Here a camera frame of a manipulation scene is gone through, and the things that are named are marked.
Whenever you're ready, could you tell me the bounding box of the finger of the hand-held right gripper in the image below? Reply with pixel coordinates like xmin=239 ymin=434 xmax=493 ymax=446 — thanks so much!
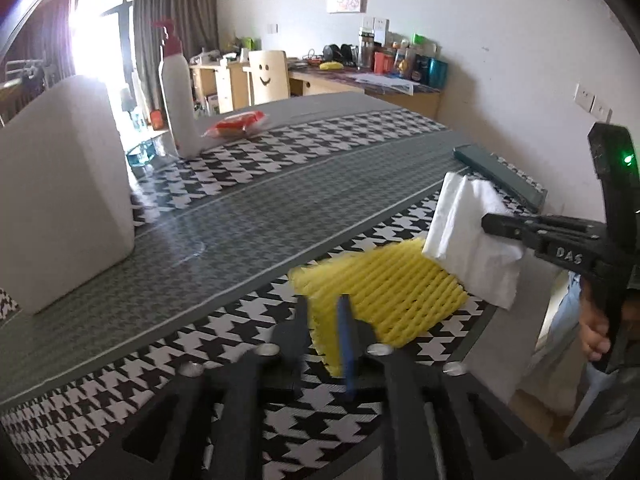
xmin=481 ymin=212 xmax=603 ymax=276
xmin=526 ymin=214 xmax=603 ymax=242

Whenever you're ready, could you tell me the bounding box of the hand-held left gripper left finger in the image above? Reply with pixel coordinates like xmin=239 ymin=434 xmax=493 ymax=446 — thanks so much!
xmin=107 ymin=297 xmax=313 ymax=480

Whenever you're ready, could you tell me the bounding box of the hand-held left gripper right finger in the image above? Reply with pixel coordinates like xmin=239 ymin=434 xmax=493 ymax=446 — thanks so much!
xmin=336 ymin=294 xmax=576 ymax=480

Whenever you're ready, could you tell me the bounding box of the white tissue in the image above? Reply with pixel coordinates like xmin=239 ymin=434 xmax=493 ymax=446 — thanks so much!
xmin=421 ymin=172 xmax=525 ymax=311

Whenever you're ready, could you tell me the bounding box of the yellow foam net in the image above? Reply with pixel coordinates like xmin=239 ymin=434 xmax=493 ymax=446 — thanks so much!
xmin=289 ymin=237 xmax=471 ymax=378

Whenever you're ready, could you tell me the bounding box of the white foam box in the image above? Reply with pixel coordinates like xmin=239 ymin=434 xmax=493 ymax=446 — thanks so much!
xmin=0 ymin=74 xmax=137 ymax=316

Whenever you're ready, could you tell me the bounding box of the person's right hand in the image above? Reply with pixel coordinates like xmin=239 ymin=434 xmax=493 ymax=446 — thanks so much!
xmin=579 ymin=287 xmax=613 ymax=362

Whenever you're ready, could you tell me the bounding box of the person's light blue garment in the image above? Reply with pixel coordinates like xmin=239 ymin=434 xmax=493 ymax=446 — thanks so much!
xmin=550 ymin=272 xmax=583 ymax=346

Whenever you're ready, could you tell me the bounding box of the teal container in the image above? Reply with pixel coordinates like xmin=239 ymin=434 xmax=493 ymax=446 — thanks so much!
xmin=427 ymin=57 xmax=449 ymax=87

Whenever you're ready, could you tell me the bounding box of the houndstooth tablecloth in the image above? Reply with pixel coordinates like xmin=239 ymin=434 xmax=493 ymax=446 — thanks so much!
xmin=0 ymin=91 xmax=551 ymax=480

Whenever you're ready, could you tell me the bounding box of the white paper sheet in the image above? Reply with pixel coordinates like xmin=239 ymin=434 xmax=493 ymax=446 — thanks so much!
xmin=354 ymin=72 xmax=416 ymax=96

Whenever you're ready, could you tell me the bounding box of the person's grey garment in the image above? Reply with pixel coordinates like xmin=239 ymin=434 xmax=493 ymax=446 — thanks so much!
xmin=555 ymin=350 xmax=640 ymax=468

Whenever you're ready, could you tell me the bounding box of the wooden desk with dark cover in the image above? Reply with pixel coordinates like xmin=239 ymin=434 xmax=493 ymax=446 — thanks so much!
xmin=289 ymin=67 xmax=443 ymax=121

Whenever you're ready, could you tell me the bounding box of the dark thermos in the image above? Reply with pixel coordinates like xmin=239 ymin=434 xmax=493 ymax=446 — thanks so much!
xmin=357 ymin=27 xmax=377 ymax=70

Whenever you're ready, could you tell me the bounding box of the red snack packet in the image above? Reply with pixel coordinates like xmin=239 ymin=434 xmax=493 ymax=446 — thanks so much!
xmin=202 ymin=109 xmax=271 ymax=140

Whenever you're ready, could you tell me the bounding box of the teal glass dish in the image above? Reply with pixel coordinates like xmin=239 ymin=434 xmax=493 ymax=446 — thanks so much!
xmin=126 ymin=141 xmax=162 ymax=166

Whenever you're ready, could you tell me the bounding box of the white spray bottle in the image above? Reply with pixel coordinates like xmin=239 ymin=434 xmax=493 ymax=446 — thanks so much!
xmin=151 ymin=19 xmax=202 ymax=158

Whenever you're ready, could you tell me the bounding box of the wooden chair with smiley face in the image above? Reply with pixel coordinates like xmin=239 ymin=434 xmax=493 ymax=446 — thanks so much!
xmin=247 ymin=49 xmax=291 ymax=106

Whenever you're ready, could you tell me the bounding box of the brown curtain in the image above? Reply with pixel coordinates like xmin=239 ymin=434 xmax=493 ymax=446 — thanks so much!
xmin=30 ymin=0 xmax=76 ymax=86
xmin=135 ymin=0 xmax=218 ymax=111

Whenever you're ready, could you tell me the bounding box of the glass balcony door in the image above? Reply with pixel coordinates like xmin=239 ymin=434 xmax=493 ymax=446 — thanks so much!
xmin=70 ymin=0 xmax=138 ymax=111

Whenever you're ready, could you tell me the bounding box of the grey metal bunk bed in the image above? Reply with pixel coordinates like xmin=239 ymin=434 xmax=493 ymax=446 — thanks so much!
xmin=0 ymin=57 xmax=61 ymax=126

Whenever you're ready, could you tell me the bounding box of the white double wall socket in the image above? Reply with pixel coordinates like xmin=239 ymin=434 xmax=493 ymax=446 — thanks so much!
xmin=572 ymin=82 xmax=613 ymax=123

